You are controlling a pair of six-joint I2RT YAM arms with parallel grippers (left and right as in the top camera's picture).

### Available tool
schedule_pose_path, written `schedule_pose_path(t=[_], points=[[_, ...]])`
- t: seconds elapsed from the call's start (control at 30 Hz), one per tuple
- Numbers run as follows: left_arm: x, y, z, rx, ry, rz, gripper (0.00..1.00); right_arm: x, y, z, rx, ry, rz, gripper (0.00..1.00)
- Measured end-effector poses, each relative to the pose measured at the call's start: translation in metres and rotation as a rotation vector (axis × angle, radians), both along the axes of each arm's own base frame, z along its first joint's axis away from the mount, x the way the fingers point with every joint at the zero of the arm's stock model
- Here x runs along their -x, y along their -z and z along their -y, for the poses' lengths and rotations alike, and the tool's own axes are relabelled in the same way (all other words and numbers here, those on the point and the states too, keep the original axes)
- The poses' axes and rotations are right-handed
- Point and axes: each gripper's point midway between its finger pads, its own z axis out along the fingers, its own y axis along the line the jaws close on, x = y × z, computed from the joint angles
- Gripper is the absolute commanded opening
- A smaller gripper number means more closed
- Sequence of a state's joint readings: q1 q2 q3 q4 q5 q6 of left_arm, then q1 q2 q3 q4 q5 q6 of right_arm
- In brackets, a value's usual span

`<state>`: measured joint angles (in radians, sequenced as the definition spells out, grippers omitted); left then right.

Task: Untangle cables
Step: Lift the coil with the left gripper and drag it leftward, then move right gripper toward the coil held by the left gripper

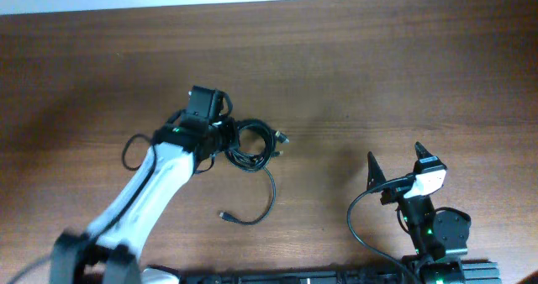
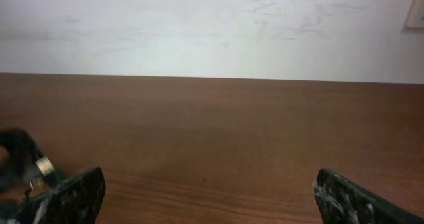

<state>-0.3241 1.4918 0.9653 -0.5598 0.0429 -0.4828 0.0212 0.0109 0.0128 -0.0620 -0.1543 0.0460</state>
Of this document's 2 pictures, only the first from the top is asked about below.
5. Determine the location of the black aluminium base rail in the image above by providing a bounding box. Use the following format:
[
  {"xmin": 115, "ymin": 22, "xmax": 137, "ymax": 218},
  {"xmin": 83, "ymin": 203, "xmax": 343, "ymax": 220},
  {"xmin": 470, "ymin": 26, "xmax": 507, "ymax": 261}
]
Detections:
[{"xmin": 179, "ymin": 261, "xmax": 502, "ymax": 284}]

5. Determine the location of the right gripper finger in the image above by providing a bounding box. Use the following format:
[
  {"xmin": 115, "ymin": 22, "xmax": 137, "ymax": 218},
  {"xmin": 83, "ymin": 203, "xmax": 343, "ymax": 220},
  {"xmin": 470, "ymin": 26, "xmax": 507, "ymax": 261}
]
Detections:
[
  {"xmin": 414, "ymin": 141, "xmax": 433, "ymax": 160},
  {"xmin": 367, "ymin": 151, "xmax": 387, "ymax": 191}
]

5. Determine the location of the black thin usb cable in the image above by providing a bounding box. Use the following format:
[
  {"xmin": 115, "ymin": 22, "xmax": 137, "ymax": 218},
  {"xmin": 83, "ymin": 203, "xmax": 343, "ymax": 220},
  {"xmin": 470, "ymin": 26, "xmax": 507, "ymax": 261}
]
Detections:
[{"xmin": 219, "ymin": 150, "xmax": 285, "ymax": 226}]

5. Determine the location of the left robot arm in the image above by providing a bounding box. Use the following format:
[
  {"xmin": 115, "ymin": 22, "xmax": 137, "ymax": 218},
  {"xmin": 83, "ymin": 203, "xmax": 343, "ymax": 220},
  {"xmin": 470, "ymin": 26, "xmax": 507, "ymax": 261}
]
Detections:
[{"xmin": 50, "ymin": 86, "xmax": 238, "ymax": 283}]

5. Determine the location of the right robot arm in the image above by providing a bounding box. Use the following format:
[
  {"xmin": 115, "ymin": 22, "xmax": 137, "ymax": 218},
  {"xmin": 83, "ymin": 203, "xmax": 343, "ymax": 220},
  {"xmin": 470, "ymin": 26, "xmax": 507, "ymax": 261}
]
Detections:
[{"xmin": 367, "ymin": 142, "xmax": 471, "ymax": 283}]

